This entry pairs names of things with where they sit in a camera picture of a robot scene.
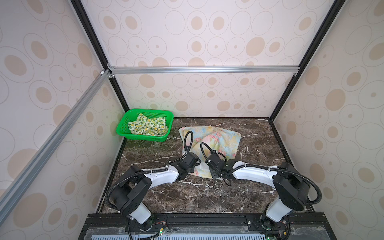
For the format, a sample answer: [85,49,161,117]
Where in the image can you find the diagonal aluminium left rail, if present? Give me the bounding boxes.
[1,69,112,225]

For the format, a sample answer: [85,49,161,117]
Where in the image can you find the pastel floral skirt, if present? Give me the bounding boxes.
[179,127,242,179]

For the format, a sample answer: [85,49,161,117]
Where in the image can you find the black left corner post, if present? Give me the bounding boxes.
[70,0,130,112]

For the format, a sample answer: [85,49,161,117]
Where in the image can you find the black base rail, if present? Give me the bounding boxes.
[79,213,336,240]

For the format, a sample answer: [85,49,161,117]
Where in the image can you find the green plastic basket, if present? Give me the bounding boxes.
[116,109,174,142]

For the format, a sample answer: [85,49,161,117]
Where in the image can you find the black right corner post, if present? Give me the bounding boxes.
[270,0,347,124]

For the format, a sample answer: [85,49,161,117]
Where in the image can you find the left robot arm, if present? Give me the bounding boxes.
[105,153,202,225]

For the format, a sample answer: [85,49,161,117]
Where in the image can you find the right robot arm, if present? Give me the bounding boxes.
[205,152,322,232]

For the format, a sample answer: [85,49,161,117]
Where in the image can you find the horizontal aluminium back rail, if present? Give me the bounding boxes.
[110,66,300,75]

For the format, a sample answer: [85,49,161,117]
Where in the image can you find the lemon print folded skirt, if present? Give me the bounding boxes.
[128,114,169,137]

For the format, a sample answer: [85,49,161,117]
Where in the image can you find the black corner post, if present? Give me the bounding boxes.
[70,0,130,112]
[270,0,347,124]

